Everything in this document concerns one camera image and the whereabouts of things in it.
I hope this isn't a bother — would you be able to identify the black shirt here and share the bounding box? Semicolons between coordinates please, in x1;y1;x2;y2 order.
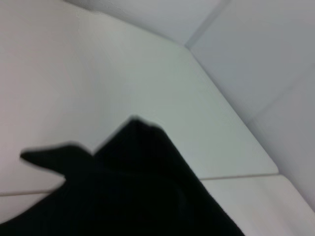
0;115;245;236

